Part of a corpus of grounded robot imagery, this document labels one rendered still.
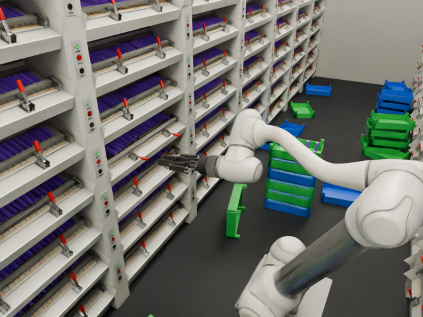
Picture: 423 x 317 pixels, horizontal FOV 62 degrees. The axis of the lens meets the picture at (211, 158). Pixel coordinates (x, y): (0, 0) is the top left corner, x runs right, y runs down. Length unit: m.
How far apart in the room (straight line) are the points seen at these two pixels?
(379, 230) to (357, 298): 1.13
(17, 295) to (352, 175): 1.14
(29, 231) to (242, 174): 0.74
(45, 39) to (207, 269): 1.38
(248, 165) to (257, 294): 0.44
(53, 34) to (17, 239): 0.65
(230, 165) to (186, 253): 0.91
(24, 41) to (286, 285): 1.07
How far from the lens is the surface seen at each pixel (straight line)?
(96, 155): 1.38
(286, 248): 1.42
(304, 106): 4.13
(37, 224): 1.33
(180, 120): 1.91
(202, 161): 1.37
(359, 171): 1.12
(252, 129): 1.31
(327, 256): 1.08
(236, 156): 1.30
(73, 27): 1.24
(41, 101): 1.22
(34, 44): 1.16
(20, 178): 1.22
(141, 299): 1.91
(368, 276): 2.14
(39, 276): 1.44
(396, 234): 0.91
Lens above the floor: 1.47
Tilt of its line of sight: 30 degrees down
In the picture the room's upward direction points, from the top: straight up
